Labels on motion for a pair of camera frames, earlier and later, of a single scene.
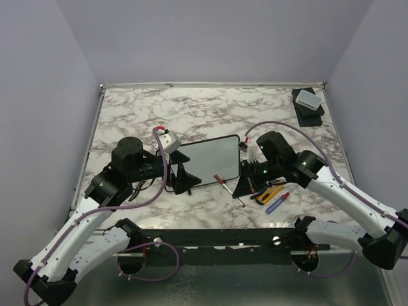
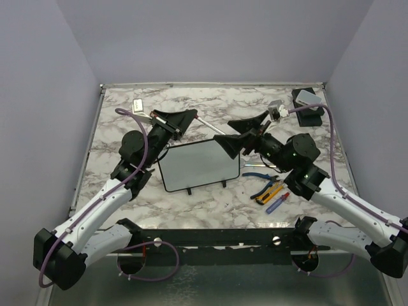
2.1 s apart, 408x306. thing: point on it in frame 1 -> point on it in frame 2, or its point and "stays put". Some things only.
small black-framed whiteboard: [207, 158] stays put
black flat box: [307, 116] stays put
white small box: [308, 100] stays put
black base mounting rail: [241, 241] stays put
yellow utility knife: [268, 194] stays put
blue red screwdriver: [278, 203] stays put
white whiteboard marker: [222, 182] -> [202, 120]
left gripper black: [183, 180] -> [181, 119]
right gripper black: [247, 184] -> [232, 143]
